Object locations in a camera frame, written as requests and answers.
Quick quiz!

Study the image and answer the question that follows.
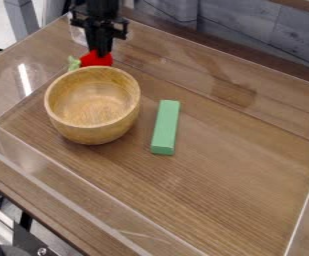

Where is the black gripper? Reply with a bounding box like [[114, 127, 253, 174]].
[[70, 10, 129, 56]]

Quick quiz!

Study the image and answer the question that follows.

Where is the red plush strawberry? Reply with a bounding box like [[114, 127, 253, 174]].
[[69, 50, 113, 71]]

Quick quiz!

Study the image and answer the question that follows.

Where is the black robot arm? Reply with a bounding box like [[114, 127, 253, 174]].
[[70, 0, 129, 58]]

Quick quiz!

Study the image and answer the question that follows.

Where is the wooden bowl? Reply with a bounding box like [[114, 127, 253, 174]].
[[43, 66, 141, 145]]

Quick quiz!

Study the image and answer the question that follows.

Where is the green rectangular block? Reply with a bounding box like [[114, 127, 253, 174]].
[[150, 100, 181, 155]]

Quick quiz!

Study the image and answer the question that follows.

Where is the black table leg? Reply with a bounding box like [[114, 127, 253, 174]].
[[19, 212, 32, 231]]

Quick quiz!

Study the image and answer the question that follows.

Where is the clear acrylic corner bracket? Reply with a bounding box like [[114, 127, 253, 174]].
[[67, 14, 87, 46]]

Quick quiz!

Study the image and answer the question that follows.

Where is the clear acrylic tray wall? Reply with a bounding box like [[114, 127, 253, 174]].
[[0, 127, 207, 256]]

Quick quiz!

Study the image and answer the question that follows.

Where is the black metal bracket with screw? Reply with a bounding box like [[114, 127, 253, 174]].
[[12, 223, 59, 256]]

